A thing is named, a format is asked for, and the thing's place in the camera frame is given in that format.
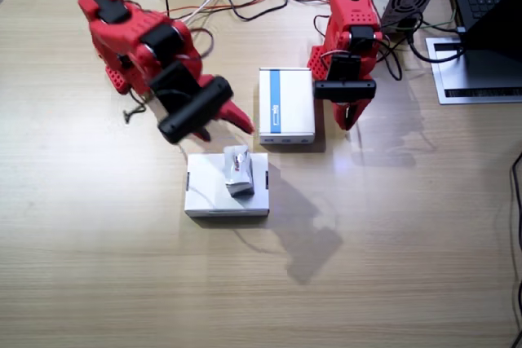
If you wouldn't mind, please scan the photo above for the small white black packet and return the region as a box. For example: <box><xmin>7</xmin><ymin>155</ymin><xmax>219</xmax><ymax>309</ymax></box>
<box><xmin>223</xmin><ymin>144</ymin><xmax>256</xmax><ymax>198</ymax></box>

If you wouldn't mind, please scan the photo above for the white box with blue stripe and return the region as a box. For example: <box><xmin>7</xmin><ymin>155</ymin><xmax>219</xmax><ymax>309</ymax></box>
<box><xmin>258</xmin><ymin>66</ymin><xmax>316</xmax><ymax>146</ymax></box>

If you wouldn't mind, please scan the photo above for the plain white box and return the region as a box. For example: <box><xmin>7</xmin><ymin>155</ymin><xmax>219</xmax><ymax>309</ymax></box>
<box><xmin>184</xmin><ymin>152</ymin><xmax>271</xmax><ymax>218</ymax></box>

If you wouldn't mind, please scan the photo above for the black bar webcam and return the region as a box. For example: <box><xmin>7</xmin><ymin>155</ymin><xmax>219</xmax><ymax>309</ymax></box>
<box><xmin>148</xmin><ymin>60</ymin><xmax>234</xmax><ymax>145</ymax></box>
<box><xmin>313</xmin><ymin>54</ymin><xmax>377</xmax><ymax>101</ymax></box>

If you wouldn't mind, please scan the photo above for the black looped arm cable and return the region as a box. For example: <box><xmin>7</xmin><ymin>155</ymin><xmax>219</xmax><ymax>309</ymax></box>
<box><xmin>377</xmin><ymin>33</ymin><xmax>404</xmax><ymax>81</ymax></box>

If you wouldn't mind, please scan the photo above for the thin black webcam cable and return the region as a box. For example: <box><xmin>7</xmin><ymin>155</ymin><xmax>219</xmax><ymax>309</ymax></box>
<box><xmin>123</xmin><ymin>89</ymin><xmax>148</xmax><ymax>124</ymax></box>

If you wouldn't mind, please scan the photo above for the thick black power cable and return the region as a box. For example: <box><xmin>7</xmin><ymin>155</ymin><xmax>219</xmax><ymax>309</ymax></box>
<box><xmin>405</xmin><ymin>17</ymin><xmax>466</xmax><ymax>64</ymax></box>

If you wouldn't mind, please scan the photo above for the silver monitor base plate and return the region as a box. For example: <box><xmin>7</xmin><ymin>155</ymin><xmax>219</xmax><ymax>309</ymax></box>
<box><xmin>425</xmin><ymin>37</ymin><xmax>522</xmax><ymax>104</ymax></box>

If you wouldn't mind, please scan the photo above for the green wire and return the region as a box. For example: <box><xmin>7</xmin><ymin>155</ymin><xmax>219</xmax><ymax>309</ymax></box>
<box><xmin>383</xmin><ymin>9</ymin><xmax>456</xmax><ymax>35</ymax></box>

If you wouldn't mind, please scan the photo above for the black cable at table edge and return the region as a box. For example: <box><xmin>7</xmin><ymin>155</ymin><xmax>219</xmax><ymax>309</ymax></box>
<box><xmin>509</xmin><ymin>152</ymin><xmax>522</xmax><ymax>348</ymax></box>

